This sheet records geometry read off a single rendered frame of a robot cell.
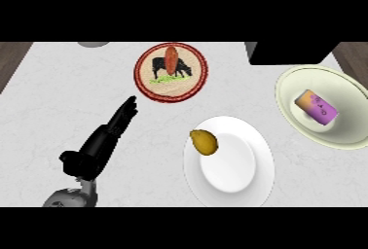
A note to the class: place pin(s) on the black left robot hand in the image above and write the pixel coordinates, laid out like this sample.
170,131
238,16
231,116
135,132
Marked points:
101,141

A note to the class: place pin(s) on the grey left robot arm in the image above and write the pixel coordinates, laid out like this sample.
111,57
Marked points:
71,196

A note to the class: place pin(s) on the round red-rimmed cow plate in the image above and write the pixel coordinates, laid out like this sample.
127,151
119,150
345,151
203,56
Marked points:
170,72

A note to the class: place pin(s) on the white bowl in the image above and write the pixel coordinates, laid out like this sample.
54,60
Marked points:
229,161

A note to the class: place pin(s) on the purple and orange can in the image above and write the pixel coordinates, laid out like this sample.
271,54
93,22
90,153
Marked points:
317,107

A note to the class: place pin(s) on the pale green plate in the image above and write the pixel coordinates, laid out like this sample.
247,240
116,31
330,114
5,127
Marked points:
325,107

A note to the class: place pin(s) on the grey round object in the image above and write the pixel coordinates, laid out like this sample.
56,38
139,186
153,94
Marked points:
93,44

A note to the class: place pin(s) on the black appliance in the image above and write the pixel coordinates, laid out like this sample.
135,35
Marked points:
291,52

